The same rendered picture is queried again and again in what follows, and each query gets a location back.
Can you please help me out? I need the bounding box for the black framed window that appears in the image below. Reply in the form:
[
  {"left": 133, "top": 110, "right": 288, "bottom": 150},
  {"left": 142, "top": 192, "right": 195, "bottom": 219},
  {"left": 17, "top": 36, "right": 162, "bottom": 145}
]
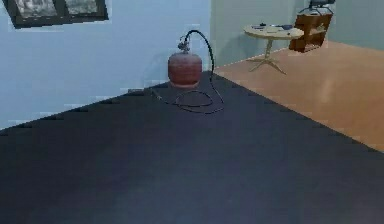
[{"left": 2, "top": 0, "right": 110, "bottom": 30}]

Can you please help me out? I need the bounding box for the brown wooden shelf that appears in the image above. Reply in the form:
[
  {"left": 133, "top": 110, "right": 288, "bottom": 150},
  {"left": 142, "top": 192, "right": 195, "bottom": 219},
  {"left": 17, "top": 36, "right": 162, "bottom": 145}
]
[{"left": 288, "top": 12, "right": 334, "bottom": 54}]

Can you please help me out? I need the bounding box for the round beige table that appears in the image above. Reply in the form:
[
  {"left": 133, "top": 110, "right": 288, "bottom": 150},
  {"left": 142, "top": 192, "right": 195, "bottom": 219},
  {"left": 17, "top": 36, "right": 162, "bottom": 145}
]
[{"left": 243, "top": 23, "right": 305, "bottom": 76}]

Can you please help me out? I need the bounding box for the red gas cylinder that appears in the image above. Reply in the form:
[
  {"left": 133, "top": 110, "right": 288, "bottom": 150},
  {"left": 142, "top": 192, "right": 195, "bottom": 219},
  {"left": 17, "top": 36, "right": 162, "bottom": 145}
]
[{"left": 167, "top": 34, "right": 203, "bottom": 89}]

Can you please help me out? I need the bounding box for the black gas hose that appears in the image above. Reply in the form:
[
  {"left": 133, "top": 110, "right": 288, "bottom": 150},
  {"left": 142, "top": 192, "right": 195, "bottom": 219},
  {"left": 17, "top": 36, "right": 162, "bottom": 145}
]
[{"left": 150, "top": 29, "right": 225, "bottom": 115}]

